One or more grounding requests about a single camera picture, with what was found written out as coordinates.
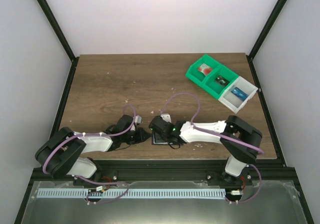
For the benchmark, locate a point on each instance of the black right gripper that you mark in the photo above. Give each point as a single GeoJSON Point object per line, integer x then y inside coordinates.
{"type": "Point", "coordinates": [155, 127]}

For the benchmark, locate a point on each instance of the green plastic bin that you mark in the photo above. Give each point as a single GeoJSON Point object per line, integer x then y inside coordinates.
{"type": "Point", "coordinates": [215, 89]}
{"type": "Point", "coordinates": [197, 77]}

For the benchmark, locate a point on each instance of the black leather card holder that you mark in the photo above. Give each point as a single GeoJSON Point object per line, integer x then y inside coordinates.
{"type": "Point", "coordinates": [157, 140]}

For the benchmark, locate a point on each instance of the black frame post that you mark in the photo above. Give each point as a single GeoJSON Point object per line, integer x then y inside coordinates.
{"type": "Point", "coordinates": [267, 27]}
{"type": "Point", "coordinates": [56, 28]}

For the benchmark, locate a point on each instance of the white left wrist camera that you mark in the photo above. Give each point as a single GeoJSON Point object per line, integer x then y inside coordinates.
{"type": "Point", "coordinates": [137, 120]}

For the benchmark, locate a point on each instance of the black frame post right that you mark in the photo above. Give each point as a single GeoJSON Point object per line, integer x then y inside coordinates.
{"type": "Point", "coordinates": [267, 27]}

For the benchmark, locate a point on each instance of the blue card in bin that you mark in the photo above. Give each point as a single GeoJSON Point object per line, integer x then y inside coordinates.
{"type": "Point", "coordinates": [239, 93]}

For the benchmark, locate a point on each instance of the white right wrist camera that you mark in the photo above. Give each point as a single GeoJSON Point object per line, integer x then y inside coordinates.
{"type": "Point", "coordinates": [166, 117]}

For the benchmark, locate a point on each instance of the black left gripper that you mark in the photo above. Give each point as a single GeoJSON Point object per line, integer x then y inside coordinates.
{"type": "Point", "coordinates": [138, 136]}

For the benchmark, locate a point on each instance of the white slotted cable duct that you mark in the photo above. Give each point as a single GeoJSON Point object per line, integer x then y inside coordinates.
{"type": "Point", "coordinates": [133, 193]}

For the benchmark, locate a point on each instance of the red white card in bin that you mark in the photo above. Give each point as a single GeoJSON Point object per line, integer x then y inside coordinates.
{"type": "Point", "coordinates": [205, 69]}

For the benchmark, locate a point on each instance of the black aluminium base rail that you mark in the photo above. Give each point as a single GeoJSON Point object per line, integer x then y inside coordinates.
{"type": "Point", "coordinates": [210, 171]}

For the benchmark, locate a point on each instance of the dark green card in bin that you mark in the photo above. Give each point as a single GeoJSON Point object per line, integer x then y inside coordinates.
{"type": "Point", "coordinates": [222, 81]}

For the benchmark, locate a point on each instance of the black frame post left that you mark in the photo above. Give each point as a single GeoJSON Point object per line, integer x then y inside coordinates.
{"type": "Point", "coordinates": [56, 28]}

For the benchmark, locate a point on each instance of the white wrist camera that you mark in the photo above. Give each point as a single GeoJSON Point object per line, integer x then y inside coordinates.
{"type": "Point", "coordinates": [166, 117]}
{"type": "Point", "coordinates": [137, 120]}

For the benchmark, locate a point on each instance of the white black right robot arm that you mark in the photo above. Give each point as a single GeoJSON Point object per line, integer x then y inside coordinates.
{"type": "Point", "coordinates": [237, 136]}

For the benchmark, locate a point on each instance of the white plastic bin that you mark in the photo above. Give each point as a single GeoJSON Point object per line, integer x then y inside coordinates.
{"type": "Point", "coordinates": [231, 101]}

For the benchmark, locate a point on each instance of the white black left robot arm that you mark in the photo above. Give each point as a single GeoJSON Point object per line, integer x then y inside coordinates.
{"type": "Point", "coordinates": [61, 154]}

